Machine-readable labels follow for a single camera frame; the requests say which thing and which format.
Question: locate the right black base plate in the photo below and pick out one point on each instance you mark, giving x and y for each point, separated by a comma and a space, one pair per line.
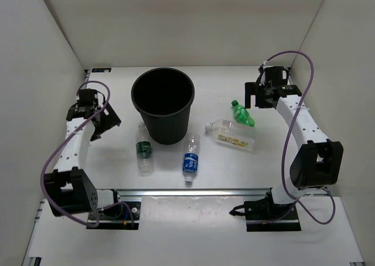
263, 216

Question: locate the black plastic waste bin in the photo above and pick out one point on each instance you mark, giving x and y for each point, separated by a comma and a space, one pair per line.
163, 97

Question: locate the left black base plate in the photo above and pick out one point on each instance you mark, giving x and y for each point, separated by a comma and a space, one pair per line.
119, 218

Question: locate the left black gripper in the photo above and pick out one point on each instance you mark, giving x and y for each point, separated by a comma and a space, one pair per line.
111, 120

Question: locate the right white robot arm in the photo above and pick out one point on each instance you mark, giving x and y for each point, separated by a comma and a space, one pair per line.
317, 162

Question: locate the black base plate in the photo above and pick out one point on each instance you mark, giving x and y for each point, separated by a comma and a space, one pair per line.
263, 216
119, 218

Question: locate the green soda bottle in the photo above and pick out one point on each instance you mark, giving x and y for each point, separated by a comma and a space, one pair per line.
241, 115

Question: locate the blue label water bottle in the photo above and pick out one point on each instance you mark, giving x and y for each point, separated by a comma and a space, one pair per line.
190, 161

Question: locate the green label water bottle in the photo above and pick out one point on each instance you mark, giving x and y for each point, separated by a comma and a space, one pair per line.
144, 150

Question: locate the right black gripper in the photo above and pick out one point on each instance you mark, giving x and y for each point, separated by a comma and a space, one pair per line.
255, 88

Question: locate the aluminium rail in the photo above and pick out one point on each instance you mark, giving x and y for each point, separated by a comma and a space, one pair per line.
191, 192

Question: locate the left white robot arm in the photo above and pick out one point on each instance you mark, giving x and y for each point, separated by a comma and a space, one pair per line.
68, 184

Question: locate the large clear juice bottle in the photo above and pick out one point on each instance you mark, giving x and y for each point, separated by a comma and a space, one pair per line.
233, 134

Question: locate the left blue table sticker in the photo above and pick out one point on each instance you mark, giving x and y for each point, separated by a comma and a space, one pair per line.
101, 70

